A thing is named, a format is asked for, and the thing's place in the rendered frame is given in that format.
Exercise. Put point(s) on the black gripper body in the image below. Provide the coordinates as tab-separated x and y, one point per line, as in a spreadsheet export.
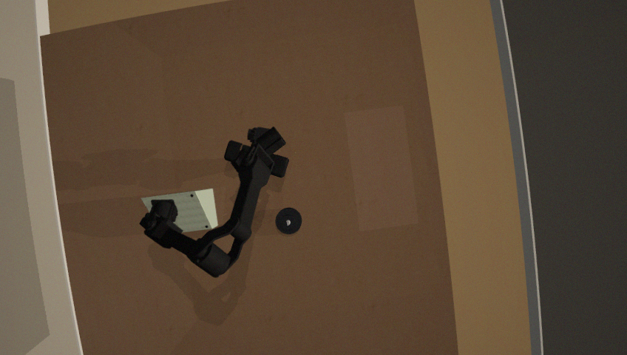
280	165

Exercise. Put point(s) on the black round pedestal with silver shaft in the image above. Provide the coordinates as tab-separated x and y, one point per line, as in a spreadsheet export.
288	221

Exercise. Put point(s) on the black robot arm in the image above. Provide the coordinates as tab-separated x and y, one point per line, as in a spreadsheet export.
254	165

